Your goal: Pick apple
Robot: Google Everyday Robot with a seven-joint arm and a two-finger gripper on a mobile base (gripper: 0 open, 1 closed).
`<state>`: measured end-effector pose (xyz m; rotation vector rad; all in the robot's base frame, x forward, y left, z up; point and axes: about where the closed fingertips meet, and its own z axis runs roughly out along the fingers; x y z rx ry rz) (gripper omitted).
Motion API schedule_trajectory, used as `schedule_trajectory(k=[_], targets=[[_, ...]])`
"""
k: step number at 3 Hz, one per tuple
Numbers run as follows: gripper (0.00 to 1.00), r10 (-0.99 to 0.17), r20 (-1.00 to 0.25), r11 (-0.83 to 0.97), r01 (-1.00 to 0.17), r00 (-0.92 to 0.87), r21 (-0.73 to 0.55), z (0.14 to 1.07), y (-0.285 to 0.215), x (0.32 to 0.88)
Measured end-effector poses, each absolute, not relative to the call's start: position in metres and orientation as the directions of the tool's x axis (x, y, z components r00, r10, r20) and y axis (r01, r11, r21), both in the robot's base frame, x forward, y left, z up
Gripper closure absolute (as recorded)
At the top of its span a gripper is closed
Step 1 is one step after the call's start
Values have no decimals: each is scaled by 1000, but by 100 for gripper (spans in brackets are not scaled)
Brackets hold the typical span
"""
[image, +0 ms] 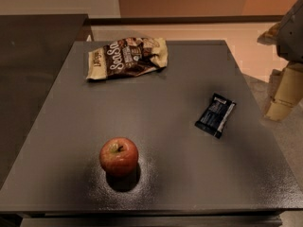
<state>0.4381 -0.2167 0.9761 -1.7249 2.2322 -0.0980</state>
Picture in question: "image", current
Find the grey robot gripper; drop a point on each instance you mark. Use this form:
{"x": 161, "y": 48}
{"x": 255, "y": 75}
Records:
{"x": 292, "y": 35}

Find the red apple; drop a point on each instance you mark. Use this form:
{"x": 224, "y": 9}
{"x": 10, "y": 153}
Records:
{"x": 118, "y": 157}

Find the small dark blue snack packet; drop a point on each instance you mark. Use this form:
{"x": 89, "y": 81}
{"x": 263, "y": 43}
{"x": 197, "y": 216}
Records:
{"x": 215, "y": 115}

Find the cream brown snack bag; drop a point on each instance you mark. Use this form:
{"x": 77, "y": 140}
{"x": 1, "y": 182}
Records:
{"x": 127, "y": 58}

